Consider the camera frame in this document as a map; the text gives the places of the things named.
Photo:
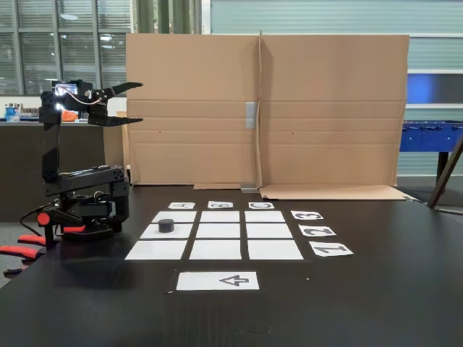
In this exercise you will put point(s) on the black hexagonal token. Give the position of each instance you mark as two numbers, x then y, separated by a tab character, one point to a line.
166	226

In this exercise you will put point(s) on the white paper grid square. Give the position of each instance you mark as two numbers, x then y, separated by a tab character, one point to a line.
215	250
155	250
266	217
220	217
184	217
218	231
275	250
269	231
182	231

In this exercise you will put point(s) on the orange snack bag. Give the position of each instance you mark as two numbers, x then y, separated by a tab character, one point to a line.
68	116

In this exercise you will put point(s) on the black mini fridge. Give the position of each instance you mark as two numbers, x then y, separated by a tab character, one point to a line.
85	85

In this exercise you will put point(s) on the dark counter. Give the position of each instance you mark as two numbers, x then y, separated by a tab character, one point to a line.
21	162

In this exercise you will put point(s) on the brown cardboard panel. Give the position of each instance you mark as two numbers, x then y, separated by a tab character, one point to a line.
188	72
332	90

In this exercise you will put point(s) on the letter A paper sheet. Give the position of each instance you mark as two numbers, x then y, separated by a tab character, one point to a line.
171	207

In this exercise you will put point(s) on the red black clamp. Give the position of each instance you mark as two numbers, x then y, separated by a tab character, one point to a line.
18	250
44	218

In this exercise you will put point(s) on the letter B paper sheet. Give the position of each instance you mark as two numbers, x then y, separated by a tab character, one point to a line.
210	206

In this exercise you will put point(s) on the grey tape strip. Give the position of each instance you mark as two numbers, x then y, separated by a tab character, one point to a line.
251	115

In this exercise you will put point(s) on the grey tape piece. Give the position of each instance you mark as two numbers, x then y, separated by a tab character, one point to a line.
249	188

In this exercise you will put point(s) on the white arrow paper sheet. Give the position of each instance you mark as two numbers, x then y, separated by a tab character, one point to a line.
199	281

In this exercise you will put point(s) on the number 3 paper sheet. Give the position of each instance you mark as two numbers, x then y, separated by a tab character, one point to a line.
294	217

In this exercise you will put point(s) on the number 2 paper sheet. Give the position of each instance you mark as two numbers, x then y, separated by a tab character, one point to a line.
304	234

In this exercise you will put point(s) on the number 1 paper sheet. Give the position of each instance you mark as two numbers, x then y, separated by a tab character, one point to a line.
347	253

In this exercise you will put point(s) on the blue foosball table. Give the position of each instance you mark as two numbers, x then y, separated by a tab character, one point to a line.
427	139

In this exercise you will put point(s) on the brown wooden easel leg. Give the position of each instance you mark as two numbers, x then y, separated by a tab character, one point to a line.
443	177

